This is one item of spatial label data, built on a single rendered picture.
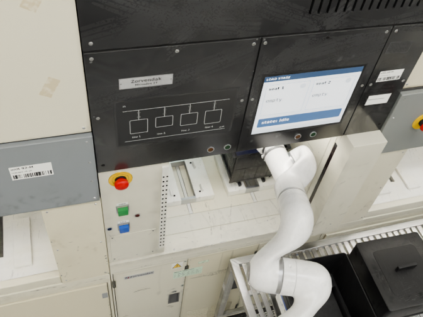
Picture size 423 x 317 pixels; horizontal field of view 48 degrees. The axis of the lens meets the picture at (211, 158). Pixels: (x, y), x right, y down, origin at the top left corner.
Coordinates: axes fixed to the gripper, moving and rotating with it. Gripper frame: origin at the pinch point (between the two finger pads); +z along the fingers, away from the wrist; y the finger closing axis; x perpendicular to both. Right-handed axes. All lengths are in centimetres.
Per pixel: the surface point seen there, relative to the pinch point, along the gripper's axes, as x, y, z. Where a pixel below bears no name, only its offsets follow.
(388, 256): -33, 41, -52
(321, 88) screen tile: 43, -2, -31
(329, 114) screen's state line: 32.2, 4.2, -31.2
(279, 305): -36, -7, -58
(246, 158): -9.0, -6.5, -10.5
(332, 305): -42, 15, -61
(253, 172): -20.0, -1.4, -10.0
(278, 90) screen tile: 44, -14, -31
